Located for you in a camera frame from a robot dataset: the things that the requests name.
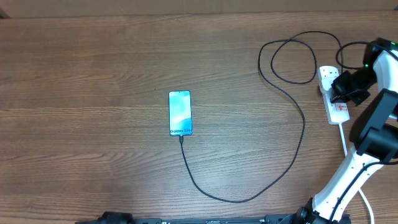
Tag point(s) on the white USB charger plug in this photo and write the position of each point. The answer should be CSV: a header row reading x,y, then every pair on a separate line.
x,y
325,84

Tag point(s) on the white power strip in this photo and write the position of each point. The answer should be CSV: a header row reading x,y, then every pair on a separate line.
x,y
335,112

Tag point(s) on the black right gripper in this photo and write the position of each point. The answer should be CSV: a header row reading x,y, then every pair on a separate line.
x,y
345,96

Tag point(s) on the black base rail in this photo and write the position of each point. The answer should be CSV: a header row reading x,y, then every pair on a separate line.
x,y
268,219

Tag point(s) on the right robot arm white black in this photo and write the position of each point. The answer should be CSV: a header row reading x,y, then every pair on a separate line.
x,y
373,141

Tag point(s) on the Galaxy smartphone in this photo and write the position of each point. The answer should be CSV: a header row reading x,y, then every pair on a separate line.
x,y
180,113

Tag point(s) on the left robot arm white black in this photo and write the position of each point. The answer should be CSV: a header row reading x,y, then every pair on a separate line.
x,y
116,218

